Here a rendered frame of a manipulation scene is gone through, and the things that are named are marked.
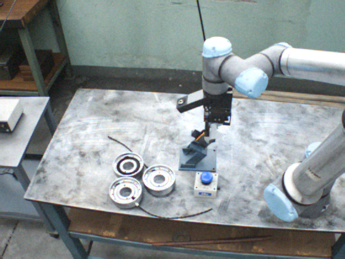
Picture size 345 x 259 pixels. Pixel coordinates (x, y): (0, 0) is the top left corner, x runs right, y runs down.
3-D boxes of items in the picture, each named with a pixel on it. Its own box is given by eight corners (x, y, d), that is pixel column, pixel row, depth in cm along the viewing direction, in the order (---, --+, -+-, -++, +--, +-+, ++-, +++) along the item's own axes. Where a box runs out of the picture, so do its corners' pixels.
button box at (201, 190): (193, 197, 112) (194, 188, 109) (196, 180, 117) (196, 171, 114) (219, 199, 111) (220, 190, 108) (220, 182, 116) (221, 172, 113)
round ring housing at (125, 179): (105, 196, 114) (102, 189, 111) (129, 179, 119) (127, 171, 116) (124, 216, 108) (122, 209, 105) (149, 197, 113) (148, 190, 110)
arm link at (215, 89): (201, 83, 95) (202, 66, 101) (201, 96, 99) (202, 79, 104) (229, 84, 95) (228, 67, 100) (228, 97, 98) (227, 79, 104)
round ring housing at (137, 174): (113, 162, 124) (111, 155, 121) (142, 157, 125) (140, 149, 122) (116, 185, 117) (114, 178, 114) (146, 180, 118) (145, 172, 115)
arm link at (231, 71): (280, 64, 85) (248, 45, 92) (250, 80, 81) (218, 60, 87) (275, 88, 91) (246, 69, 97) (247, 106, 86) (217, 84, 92)
